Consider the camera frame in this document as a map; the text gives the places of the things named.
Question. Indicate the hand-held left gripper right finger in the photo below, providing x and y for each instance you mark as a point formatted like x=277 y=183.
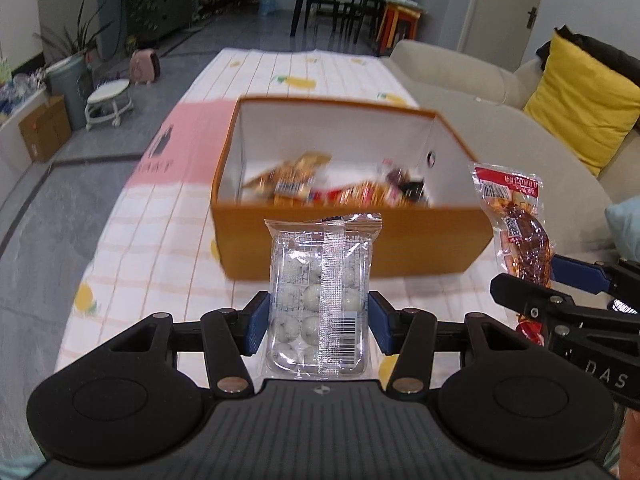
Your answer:
x=380 y=322

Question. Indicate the brown snack packet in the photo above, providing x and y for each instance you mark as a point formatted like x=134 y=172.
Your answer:
x=287 y=180

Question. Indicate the clear packet of white eggs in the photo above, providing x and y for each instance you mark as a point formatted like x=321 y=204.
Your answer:
x=325 y=310

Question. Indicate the blue water bottle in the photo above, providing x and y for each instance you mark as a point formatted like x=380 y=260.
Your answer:
x=268 y=4

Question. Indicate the grey cabinet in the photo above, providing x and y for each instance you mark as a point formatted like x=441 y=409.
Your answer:
x=165 y=0

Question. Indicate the beige sofa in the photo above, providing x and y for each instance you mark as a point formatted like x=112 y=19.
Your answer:
x=500 y=100

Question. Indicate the orange stool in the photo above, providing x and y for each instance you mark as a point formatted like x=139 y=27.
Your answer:
x=400 y=22

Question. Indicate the light blue pillow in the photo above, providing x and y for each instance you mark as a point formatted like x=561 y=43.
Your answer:
x=627 y=230

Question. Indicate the pile of small toys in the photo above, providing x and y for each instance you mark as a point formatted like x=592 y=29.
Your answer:
x=20 y=92

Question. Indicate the white door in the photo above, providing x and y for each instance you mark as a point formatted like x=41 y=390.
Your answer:
x=505 y=5

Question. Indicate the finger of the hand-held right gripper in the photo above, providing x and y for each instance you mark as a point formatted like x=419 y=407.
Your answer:
x=530 y=296
x=580 y=272

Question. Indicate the white wheeled stool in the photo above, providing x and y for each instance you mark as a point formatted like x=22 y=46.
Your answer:
x=109 y=102

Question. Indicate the dark red snack packet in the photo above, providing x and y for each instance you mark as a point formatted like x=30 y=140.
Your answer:
x=407 y=185

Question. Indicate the brown cardboard box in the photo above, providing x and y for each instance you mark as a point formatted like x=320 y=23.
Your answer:
x=45 y=130

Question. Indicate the person's right forearm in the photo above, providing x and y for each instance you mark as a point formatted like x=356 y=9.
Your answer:
x=632 y=445

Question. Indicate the grey planter pot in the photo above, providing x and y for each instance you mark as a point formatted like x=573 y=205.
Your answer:
x=72 y=90

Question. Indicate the yellow pillow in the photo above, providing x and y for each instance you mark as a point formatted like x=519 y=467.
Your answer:
x=585 y=105

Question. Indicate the braised meat snack packet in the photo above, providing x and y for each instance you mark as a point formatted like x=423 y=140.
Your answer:
x=520 y=230

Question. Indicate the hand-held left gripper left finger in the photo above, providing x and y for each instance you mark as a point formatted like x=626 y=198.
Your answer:
x=257 y=321

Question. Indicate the orange cardboard box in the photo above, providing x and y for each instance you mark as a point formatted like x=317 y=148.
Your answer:
x=430 y=245

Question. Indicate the pink heater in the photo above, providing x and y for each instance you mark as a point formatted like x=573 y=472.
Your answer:
x=144 y=66

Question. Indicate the green potted plant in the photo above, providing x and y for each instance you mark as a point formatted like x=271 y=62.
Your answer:
x=75 y=35

